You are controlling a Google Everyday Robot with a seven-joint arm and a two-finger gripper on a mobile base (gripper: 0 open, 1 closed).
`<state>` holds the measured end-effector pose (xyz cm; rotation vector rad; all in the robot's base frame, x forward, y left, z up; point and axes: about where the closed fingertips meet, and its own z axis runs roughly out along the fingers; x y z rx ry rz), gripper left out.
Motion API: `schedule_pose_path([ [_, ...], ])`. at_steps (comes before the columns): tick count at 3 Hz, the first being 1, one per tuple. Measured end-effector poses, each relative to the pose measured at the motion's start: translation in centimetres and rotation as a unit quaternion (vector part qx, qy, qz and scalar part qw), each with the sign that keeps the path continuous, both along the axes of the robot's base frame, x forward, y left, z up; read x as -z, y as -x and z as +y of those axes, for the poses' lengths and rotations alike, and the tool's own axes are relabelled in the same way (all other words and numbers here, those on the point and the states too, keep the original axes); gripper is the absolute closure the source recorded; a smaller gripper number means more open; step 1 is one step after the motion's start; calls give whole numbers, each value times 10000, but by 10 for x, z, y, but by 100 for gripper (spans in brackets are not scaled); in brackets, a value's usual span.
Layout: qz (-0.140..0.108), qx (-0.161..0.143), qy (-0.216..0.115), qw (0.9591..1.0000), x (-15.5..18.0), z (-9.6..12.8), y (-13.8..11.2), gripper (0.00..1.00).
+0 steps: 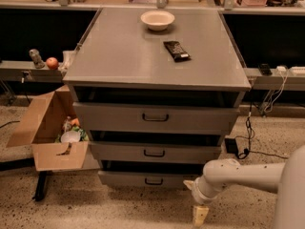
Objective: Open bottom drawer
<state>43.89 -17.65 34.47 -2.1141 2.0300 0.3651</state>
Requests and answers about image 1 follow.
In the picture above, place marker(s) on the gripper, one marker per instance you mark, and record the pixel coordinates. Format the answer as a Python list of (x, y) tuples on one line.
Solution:
[(199, 191)]

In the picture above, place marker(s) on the grey bottom drawer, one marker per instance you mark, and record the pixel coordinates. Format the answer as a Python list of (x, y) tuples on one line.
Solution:
[(148, 174)]

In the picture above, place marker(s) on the grey drawer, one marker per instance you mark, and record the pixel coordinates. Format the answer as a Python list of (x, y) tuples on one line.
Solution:
[(148, 174), (140, 111), (155, 147)]

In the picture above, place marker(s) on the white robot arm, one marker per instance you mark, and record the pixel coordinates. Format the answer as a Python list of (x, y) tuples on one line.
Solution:
[(287, 180)]

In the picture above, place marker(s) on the grey middle drawer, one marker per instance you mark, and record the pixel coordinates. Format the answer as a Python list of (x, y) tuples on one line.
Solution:
[(155, 147)]

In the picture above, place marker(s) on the grey metal drawer cabinet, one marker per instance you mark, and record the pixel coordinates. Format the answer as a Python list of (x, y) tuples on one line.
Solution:
[(120, 52)]

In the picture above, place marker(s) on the grey top drawer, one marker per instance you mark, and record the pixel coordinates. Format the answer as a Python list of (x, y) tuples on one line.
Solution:
[(140, 111)]

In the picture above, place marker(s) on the black power adapter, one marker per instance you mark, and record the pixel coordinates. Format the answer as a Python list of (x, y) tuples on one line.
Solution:
[(231, 146)]

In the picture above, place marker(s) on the white bowl in box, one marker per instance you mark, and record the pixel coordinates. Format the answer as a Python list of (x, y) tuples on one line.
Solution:
[(70, 137)]

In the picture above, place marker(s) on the black device on shelf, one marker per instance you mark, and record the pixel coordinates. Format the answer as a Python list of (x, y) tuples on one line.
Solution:
[(265, 69)]

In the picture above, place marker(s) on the black snack bar wrapper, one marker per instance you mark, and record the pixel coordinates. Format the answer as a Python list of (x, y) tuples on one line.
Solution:
[(176, 51)]

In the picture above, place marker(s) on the white power strip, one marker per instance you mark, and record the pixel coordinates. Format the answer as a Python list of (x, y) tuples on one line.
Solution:
[(297, 70)]

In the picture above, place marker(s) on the brown cardboard box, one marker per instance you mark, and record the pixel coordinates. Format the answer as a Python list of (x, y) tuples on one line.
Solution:
[(41, 125)]

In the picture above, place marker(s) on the black stand leg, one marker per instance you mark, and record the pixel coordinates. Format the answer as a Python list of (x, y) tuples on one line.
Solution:
[(28, 162)]

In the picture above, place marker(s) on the white ceramic bowl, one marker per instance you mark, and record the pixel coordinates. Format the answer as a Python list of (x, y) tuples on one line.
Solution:
[(157, 20)]

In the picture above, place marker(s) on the red apple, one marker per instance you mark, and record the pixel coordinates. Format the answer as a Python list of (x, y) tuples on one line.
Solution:
[(52, 63)]

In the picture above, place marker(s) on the small grey figurine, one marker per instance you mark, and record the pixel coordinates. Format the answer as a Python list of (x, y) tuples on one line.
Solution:
[(36, 59)]

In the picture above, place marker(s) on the grey side shelf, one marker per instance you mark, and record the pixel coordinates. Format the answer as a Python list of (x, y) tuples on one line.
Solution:
[(25, 70)]

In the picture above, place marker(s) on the white charger with cable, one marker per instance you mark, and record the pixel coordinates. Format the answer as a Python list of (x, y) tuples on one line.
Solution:
[(273, 95)]

